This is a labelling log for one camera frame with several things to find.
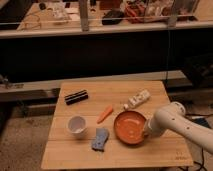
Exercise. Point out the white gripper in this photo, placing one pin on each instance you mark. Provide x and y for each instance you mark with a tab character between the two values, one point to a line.
151	128

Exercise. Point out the orange ceramic bowl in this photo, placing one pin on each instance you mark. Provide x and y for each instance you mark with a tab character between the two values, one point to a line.
128	127

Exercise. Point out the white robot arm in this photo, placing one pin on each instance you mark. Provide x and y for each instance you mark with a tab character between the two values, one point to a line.
172	117

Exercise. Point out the white tube bottle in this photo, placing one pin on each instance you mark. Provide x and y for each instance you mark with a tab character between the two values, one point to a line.
136	100

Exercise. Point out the orange toy carrot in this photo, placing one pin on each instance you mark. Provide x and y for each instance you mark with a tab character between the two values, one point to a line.
105	114

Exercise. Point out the black power box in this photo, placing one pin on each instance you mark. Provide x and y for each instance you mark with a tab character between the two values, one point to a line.
201	121

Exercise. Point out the blue sponge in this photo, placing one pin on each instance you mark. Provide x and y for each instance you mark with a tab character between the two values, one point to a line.
101	138

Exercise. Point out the white cup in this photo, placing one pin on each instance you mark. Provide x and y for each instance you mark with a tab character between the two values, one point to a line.
77	125

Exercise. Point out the black striped eraser block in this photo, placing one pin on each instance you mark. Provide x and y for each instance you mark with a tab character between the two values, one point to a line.
76	97

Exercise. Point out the red tool on shelf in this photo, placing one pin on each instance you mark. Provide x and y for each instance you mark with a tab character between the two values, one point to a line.
135	13

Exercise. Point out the black bag on shelf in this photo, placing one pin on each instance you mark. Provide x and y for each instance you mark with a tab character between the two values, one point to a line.
112	17

